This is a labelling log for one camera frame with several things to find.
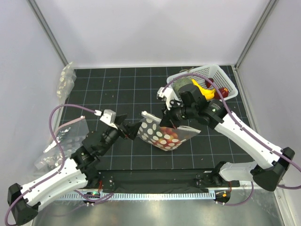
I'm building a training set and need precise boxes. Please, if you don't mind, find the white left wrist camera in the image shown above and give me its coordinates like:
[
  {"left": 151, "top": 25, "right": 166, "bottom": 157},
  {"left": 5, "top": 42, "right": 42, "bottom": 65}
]
[{"left": 94, "top": 109, "right": 118, "bottom": 129}]

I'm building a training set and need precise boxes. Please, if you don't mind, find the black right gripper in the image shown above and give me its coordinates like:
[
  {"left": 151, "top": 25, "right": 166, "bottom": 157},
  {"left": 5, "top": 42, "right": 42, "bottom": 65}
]
[{"left": 159, "top": 99, "right": 196, "bottom": 129}]

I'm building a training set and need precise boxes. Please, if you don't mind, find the green netted melon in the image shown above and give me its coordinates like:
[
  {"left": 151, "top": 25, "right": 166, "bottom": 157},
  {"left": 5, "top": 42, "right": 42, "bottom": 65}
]
[{"left": 173, "top": 77, "right": 193, "bottom": 91}]

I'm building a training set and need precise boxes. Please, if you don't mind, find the aluminium corner post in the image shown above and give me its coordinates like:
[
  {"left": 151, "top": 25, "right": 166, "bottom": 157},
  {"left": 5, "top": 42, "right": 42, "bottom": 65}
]
[
  {"left": 234, "top": 0, "right": 278, "bottom": 70},
  {"left": 27, "top": 0, "right": 69, "bottom": 66}
]

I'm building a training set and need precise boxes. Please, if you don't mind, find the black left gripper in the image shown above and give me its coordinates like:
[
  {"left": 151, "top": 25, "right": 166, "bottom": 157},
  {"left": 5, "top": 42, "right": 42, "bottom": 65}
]
[{"left": 98, "top": 113, "right": 141, "bottom": 156}]

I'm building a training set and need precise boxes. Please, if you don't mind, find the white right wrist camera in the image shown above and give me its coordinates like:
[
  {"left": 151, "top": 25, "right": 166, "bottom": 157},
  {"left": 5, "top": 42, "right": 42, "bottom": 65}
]
[{"left": 157, "top": 87, "right": 182, "bottom": 111}]

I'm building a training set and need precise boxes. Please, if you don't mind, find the red lychee cluster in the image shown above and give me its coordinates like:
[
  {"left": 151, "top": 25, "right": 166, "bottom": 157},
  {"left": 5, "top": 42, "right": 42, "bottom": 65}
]
[{"left": 151, "top": 127, "right": 189, "bottom": 147}]

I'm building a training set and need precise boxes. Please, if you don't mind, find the aluminium corner post right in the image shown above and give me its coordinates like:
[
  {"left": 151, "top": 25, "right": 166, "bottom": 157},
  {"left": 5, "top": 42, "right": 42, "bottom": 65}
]
[{"left": 234, "top": 0, "right": 278, "bottom": 70}]

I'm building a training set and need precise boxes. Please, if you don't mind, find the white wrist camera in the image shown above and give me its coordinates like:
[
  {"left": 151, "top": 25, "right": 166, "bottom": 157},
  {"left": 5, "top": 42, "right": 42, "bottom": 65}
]
[
  {"left": 94, "top": 109, "right": 118, "bottom": 129},
  {"left": 157, "top": 87, "right": 182, "bottom": 111}
]

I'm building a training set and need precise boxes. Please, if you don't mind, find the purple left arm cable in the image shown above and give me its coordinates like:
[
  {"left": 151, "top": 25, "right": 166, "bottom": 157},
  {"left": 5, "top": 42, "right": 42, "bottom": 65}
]
[{"left": 4, "top": 104, "right": 102, "bottom": 226}]

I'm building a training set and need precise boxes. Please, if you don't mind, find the yellow banana bunch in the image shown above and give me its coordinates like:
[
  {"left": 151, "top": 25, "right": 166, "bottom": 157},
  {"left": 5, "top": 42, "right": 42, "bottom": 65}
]
[{"left": 191, "top": 79, "right": 216, "bottom": 100}]

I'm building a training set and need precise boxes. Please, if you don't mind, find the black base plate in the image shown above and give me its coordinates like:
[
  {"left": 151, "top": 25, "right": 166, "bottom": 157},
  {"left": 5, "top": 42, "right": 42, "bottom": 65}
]
[{"left": 87, "top": 169, "right": 240, "bottom": 194}]

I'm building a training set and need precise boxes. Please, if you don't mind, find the white plastic basket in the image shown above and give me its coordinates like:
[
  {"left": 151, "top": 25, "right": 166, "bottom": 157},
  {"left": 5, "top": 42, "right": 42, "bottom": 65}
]
[{"left": 166, "top": 65, "right": 238, "bottom": 101}]

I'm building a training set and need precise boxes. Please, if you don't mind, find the clear dotted zip bag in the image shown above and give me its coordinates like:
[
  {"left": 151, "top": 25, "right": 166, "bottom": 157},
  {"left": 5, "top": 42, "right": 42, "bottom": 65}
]
[{"left": 137, "top": 111, "right": 201, "bottom": 151}]

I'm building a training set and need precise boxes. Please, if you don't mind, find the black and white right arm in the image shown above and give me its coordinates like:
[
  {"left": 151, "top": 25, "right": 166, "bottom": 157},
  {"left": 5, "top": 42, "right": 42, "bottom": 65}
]
[{"left": 157, "top": 84, "right": 295, "bottom": 191}]

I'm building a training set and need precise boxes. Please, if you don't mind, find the white slotted cable duct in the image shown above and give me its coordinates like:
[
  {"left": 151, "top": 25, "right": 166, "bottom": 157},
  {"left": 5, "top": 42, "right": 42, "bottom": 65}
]
[{"left": 50, "top": 192, "right": 216, "bottom": 201}]

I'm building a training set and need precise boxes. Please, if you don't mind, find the clear bag of snacks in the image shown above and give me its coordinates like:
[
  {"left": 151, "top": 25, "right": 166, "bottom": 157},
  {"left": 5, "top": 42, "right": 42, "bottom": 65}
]
[{"left": 56, "top": 62, "right": 77, "bottom": 105}]

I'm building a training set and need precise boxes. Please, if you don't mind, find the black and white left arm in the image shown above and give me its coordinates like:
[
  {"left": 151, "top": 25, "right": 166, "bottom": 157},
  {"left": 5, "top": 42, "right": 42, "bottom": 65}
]
[{"left": 7, "top": 114, "right": 141, "bottom": 226}]

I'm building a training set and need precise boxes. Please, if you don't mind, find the aluminium corner post left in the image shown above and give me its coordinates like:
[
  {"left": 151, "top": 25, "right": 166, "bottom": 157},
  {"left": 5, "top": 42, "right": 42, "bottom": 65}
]
[{"left": 27, "top": 0, "right": 69, "bottom": 66}]

